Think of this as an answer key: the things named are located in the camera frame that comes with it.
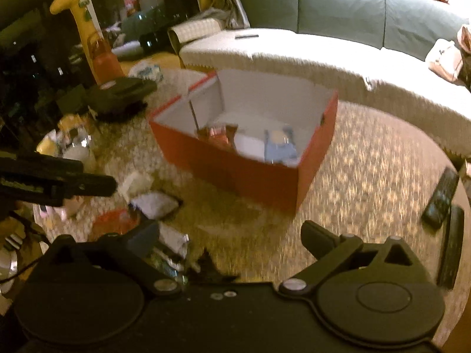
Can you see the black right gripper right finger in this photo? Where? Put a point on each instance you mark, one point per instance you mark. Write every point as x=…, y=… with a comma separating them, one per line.
x=367, y=293

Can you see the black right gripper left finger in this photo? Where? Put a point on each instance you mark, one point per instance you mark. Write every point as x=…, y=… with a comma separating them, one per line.
x=92, y=289

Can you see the red snack packet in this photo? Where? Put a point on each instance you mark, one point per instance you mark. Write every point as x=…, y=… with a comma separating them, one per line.
x=219, y=135
x=117, y=221

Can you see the silver foil snack bar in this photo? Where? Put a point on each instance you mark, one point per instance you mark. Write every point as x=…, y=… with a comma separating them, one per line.
x=169, y=253

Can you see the white snack bag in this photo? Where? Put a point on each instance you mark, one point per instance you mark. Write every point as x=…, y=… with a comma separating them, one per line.
x=135, y=183

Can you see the white dark snack packet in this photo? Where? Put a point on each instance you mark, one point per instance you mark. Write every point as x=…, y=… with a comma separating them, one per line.
x=154, y=205

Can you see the black remote control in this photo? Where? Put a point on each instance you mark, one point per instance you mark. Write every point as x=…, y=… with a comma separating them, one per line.
x=440, y=202
x=451, y=248

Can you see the black flat device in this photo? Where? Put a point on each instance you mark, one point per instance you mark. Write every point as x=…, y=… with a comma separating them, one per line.
x=119, y=100

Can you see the orange water bottle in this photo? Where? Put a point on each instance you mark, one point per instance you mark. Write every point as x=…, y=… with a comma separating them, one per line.
x=105, y=64

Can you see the blue snack packet in box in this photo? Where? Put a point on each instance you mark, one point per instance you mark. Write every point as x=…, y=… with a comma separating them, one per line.
x=279, y=146

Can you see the yellow giraffe toy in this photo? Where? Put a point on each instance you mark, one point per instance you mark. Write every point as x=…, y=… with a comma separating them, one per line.
x=84, y=23

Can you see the red snack packet in box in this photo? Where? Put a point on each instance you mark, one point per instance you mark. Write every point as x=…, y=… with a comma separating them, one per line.
x=219, y=135

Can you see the rolled white mat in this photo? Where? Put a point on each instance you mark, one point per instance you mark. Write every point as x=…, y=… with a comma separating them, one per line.
x=186, y=32

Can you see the red cardboard box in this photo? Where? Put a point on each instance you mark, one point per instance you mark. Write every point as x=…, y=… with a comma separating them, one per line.
x=255, y=102

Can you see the white tote bag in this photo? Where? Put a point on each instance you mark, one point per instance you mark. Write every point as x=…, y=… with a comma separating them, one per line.
x=445, y=60

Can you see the small black phone on sofa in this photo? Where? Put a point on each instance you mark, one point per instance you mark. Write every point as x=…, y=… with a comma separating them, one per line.
x=246, y=36

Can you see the green sofa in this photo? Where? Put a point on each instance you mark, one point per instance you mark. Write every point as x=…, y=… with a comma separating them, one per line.
x=408, y=26

